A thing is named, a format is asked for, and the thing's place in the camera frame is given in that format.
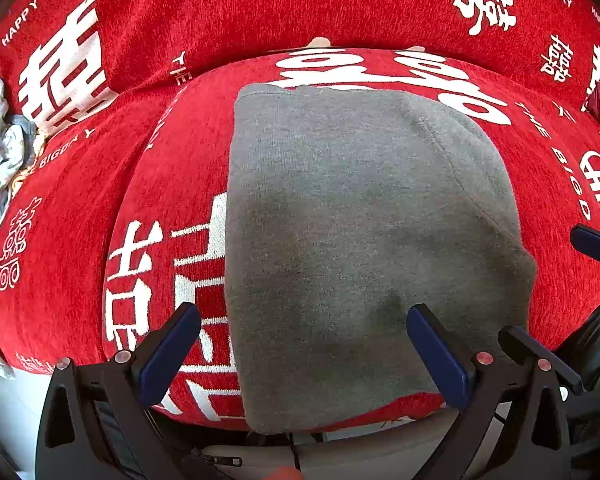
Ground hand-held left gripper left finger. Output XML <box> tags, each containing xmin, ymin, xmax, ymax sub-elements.
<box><xmin>36</xmin><ymin>302</ymin><xmax>203</xmax><ymax>480</ymax></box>

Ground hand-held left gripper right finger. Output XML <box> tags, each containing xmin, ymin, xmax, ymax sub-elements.
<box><xmin>406</xmin><ymin>303</ymin><xmax>573</xmax><ymax>480</ymax></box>

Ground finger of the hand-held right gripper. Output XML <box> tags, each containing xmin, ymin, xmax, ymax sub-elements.
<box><xmin>497</xmin><ymin>326</ymin><xmax>588</xmax><ymax>396</ymax></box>
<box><xmin>570</xmin><ymin>225</ymin><xmax>600</xmax><ymax>274</ymax></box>

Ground grey knit sweater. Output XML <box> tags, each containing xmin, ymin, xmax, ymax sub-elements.
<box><xmin>225</xmin><ymin>84</ymin><xmax>538</xmax><ymax>435</ymax></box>

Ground pale blue patterned cloth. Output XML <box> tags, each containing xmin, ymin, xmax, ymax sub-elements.
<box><xmin>0</xmin><ymin>72</ymin><xmax>43</xmax><ymax>378</ymax></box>

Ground red printed sofa cover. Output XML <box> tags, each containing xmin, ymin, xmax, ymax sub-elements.
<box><xmin>0</xmin><ymin>0</ymin><xmax>600</xmax><ymax>433</ymax></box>

